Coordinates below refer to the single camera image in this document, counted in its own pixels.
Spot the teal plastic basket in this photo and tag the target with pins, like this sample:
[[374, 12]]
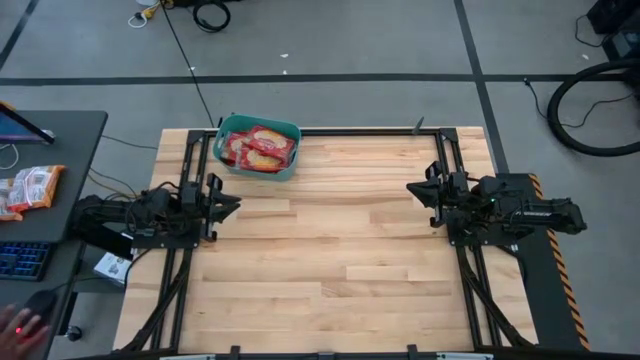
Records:
[[260, 176]]

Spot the black caster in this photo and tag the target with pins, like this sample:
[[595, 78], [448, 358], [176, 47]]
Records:
[[73, 333]]

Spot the white box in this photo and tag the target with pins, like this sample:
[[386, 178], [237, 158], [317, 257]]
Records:
[[112, 267]]

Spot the desk computer monitor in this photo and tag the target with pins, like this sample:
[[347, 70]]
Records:
[[15, 131]]

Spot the black desk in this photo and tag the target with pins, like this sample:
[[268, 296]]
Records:
[[75, 150]]

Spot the black table frame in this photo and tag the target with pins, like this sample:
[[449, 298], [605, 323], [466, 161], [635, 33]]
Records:
[[360, 132]]

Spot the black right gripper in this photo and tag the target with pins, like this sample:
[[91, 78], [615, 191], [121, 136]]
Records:
[[439, 217]]

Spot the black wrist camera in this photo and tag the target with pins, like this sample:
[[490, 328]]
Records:
[[191, 196], [457, 185]]

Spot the black hazard striped base plate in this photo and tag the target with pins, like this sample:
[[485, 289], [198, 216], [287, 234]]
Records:
[[540, 280]]

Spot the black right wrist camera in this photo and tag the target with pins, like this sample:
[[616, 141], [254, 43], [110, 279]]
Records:
[[457, 185]]

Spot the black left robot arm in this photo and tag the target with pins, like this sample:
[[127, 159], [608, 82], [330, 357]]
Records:
[[115, 212]]

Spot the black equipment case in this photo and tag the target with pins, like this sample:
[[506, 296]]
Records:
[[620, 20]]

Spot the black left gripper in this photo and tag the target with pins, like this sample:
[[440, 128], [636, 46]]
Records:
[[212, 185]]

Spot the black computer mouse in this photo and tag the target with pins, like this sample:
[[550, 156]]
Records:
[[44, 301]]

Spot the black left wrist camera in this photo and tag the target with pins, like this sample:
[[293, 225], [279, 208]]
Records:
[[191, 196]]

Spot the blue backlit keyboard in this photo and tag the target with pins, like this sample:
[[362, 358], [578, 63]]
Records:
[[22, 260]]

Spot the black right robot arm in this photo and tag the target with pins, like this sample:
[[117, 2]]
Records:
[[540, 215]]

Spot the person's hand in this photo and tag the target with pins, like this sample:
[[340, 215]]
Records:
[[17, 340]]

